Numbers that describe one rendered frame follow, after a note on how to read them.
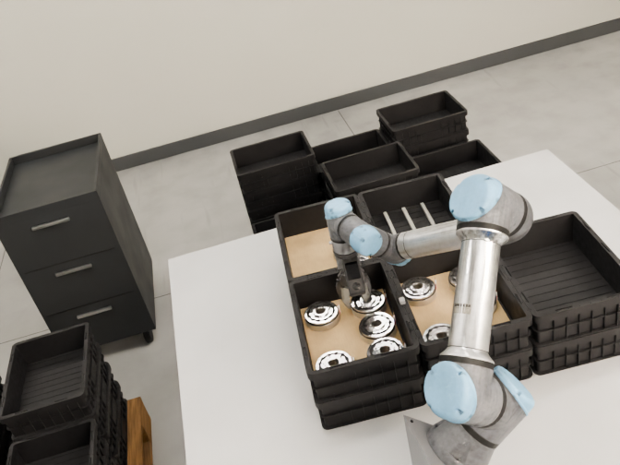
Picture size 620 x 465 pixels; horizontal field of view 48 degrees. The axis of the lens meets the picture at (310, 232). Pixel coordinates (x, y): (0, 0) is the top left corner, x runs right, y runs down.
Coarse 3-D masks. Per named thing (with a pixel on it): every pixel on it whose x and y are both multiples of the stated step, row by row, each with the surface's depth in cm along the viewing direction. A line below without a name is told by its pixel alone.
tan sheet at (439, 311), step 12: (432, 276) 216; (444, 276) 215; (444, 288) 210; (444, 300) 206; (420, 312) 204; (432, 312) 203; (444, 312) 202; (504, 312) 197; (420, 324) 200; (432, 324) 199; (492, 324) 194
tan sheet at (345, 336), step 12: (336, 300) 215; (348, 312) 210; (384, 312) 207; (348, 324) 206; (312, 336) 204; (324, 336) 203; (336, 336) 202; (348, 336) 202; (360, 336) 201; (396, 336) 198; (312, 348) 200; (324, 348) 199; (336, 348) 198; (348, 348) 198; (360, 348) 197; (312, 360) 196
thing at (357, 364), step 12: (372, 264) 210; (384, 264) 209; (312, 276) 211; (324, 276) 210; (396, 288) 199; (396, 300) 195; (300, 324) 195; (408, 324) 188; (300, 336) 191; (408, 348) 179; (360, 360) 179; (372, 360) 178; (384, 360) 179; (396, 360) 180; (312, 372) 179; (324, 372) 178; (336, 372) 179; (348, 372) 179
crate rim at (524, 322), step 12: (396, 276) 203; (504, 276) 195; (516, 300) 186; (408, 312) 190; (528, 312) 181; (504, 324) 179; (516, 324) 179; (528, 324) 180; (420, 336) 182; (420, 348) 181; (432, 348) 179; (444, 348) 180
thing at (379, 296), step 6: (378, 294) 209; (354, 300) 209; (378, 300) 207; (384, 300) 206; (354, 306) 206; (360, 306) 206; (366, 306) 205; (372, 306) 205; (378, 306) 204; (360, 312) 205; (366, 312) 204
